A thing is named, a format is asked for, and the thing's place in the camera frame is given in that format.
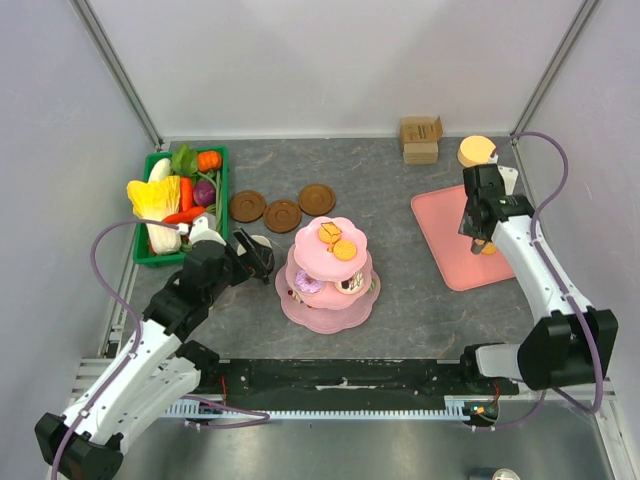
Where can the toy green beans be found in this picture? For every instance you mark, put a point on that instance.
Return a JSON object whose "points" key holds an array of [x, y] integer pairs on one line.
{"points": [[217, 210]]}

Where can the toy green leaf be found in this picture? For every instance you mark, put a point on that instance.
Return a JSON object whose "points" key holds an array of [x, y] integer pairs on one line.
{"points": [[184, 161]]}

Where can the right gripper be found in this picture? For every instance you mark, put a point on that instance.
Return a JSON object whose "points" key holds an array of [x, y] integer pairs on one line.
{"points": [[467, 230]]}

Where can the black mug white inside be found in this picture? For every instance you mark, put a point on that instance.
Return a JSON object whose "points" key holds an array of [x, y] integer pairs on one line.
{"points": [[264, 260]]}

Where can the white chocolate drizzle donut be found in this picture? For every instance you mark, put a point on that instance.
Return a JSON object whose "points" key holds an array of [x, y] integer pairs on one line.
{"points": [[352, 285]]}

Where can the purple donut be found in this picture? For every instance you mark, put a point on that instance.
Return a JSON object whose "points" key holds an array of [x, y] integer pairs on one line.
{"points": [[306, 284]]}

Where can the round biscuit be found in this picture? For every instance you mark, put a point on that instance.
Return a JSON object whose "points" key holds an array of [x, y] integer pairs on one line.
{"points": [[489, 249], [344, 250], [329, 233]]}

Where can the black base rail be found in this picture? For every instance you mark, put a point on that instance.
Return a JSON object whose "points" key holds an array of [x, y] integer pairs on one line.
{"points": [[243, 376]]}

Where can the toy purple onion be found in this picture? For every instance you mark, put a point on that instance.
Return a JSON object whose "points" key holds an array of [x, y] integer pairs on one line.
{"points": [[204, 193]]}

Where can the green white cake slice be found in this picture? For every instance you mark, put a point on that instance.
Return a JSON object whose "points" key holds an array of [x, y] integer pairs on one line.
{"points": [[372, 286]]}

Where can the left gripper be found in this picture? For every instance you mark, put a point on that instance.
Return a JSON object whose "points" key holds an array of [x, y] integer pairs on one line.
{"points": [[250, 253]]}

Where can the pink three-tier cake stand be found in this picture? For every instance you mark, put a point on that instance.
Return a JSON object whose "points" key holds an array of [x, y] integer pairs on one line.
{"points": [[328, 311]]}

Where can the brown saucer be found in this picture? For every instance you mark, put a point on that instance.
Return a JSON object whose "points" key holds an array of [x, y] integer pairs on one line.
{"points": [[282, 216], [317, 199], [247, 206]]}

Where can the cardboard box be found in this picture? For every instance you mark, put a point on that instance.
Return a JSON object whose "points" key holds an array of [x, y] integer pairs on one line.
{"points": [[420, 136]]}

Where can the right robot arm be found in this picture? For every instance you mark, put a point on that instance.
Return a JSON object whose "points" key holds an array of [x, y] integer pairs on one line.
{"points": [[571, 341]]}

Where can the toy white radish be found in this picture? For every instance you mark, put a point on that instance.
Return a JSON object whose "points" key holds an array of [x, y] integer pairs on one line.
{"points": [[161, 170]]}

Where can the round biscuit top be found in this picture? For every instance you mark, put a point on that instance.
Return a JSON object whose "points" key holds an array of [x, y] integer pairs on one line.
{"points": [[344, 250]]}

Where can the pink dessert tray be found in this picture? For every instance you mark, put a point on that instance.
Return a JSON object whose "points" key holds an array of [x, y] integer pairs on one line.
{"points": [[439, 214]]}

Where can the brown saucer middle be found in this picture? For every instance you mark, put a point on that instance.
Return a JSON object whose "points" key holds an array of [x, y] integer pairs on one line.
{"points": [[282, 216]]}

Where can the green vegetable crate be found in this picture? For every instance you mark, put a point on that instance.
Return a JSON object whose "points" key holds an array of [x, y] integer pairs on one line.
{"points": [[143, 253]]}

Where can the toy napa cabbage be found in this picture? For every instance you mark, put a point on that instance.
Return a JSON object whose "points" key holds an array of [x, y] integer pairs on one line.
{"points": [[155, 201]]}

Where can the brown saucer right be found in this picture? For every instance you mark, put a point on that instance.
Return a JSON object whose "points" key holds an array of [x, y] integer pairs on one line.
{"points": [[317, 199]]}

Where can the toy pumpkin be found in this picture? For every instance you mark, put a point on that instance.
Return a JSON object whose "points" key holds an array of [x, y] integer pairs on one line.
{"points": [[208, 161]]}

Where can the brown saucer left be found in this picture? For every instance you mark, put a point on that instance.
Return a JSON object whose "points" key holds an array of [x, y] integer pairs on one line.
{"points": [[247, 206]]}

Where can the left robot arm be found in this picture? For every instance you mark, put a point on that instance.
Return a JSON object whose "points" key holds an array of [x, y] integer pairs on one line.
{"points": [[160, 363]]}

